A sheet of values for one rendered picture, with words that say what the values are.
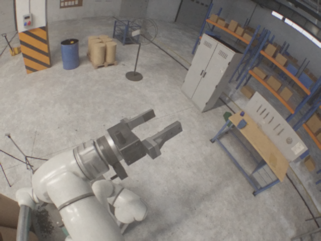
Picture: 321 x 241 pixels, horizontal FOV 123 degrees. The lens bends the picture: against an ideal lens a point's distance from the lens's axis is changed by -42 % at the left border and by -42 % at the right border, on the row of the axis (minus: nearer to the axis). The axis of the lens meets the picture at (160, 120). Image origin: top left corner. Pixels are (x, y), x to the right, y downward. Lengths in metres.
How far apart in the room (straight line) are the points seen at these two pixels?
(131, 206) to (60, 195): 0.56
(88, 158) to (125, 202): 0.55
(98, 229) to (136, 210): 0.54
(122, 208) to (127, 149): 0.59
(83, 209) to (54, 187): 0.08
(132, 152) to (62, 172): 0.16
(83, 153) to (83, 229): 0.16
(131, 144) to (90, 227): 0.20
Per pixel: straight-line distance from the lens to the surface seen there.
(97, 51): 4.89
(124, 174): 0.40
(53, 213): 0.84
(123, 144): 0.32
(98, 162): 0.34
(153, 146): 0.30
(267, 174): 3.50
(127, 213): 0.87
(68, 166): 0.35
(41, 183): 0.38
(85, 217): 0.33
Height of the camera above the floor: 2.55
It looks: 46 degrees down
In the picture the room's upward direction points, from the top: 21 degrees clockwise
